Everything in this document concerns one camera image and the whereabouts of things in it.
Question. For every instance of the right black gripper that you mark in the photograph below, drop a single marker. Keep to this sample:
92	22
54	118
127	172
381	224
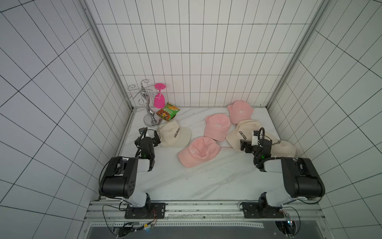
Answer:
249	146

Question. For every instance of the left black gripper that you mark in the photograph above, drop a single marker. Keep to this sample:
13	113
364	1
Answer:
147	138

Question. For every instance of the beige cap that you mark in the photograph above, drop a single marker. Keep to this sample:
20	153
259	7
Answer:
243	131
281	148
173	135

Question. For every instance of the pink cap back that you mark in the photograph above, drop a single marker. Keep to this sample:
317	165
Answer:
240	110

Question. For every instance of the pink cap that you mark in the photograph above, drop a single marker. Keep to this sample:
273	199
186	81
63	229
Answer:
201	150
217	127
240	110

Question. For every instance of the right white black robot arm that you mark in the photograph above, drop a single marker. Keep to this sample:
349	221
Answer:
300	178

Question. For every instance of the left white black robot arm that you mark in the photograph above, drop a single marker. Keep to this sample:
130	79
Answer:
118	180

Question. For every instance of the green orange snack packet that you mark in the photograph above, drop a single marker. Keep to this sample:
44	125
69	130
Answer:
168	112

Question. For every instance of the pink plastic goblet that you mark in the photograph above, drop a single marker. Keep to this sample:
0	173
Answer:
159	100

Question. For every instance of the silver wine glass rack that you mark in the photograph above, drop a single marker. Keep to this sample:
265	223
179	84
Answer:
145	92

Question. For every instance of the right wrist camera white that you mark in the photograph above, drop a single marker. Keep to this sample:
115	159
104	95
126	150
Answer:
255	138

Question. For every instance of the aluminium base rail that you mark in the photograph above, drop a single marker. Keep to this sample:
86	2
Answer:
114	213

